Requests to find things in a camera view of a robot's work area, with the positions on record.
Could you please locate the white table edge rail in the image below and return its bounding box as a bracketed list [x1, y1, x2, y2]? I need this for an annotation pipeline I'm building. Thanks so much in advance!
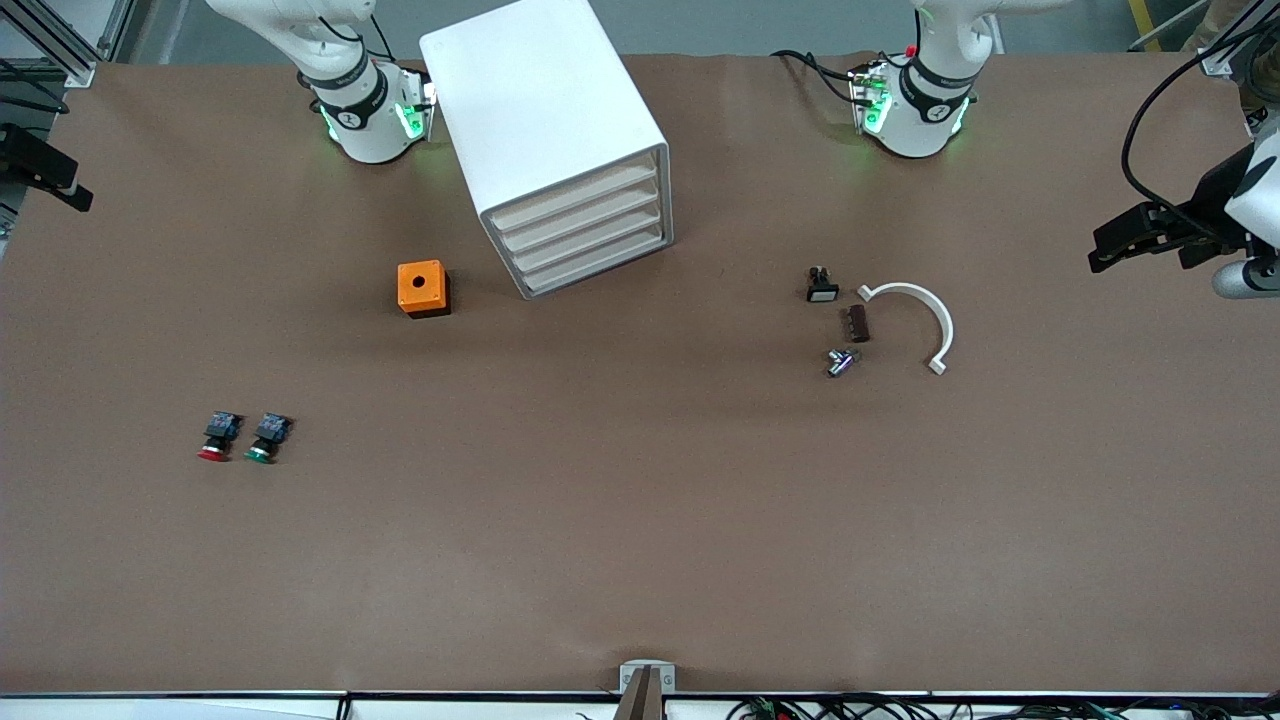
[0, 693, 1280, 720]

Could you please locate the person in beige trousers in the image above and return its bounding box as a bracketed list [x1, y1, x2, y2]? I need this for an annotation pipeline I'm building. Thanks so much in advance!
[1180, 0, 1280, 51]

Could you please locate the white cabinet drawer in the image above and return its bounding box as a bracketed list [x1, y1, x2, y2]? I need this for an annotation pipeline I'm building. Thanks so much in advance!
[504, 202, 666, 275]
[488, 150, 663, 235]
[512, 225, 669, 298]
[496, 178, 664, 255]

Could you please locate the brown camera post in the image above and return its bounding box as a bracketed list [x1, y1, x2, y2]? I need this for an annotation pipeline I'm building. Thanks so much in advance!
[612, 667, 666, 720]

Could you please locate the red push button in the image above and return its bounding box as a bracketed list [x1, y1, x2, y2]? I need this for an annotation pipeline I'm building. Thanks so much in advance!
[197, 411, 244, 463]

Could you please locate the green push button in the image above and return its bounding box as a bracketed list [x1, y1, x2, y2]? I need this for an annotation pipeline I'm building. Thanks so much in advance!
[244, 412, 293, 465]

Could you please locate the white drawer cabinet shell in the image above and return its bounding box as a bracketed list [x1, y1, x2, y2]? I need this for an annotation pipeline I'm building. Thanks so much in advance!
[418, 0, 674, 301]

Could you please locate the black base cable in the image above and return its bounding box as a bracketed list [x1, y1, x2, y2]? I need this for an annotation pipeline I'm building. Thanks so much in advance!
[772, 48, 863, 106]

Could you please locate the black cable bundle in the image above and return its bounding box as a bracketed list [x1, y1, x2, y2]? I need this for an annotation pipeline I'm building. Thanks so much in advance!
[725, 693, 1280, 720]

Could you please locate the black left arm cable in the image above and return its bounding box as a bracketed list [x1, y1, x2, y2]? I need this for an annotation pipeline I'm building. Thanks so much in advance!
[1121, 20, 1280, 216]

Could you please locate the orange box with hole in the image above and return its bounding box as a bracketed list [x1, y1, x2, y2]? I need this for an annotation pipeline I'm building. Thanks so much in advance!
[397, 260, 452, 320]

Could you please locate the grey metal mounting bracket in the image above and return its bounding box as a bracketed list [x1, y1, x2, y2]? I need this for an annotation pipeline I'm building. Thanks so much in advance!
[619, 660, 677, 695]

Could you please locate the aluminium frame profile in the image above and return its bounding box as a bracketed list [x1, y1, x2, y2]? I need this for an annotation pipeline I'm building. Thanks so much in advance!
[0, 0, 101, 89]
[1198, 0, 1280, 79]
[95, 0, 138, 63]

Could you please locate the white semicircular clamp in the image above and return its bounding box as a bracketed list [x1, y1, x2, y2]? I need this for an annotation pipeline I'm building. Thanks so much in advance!
[857, 282, 955, 376]

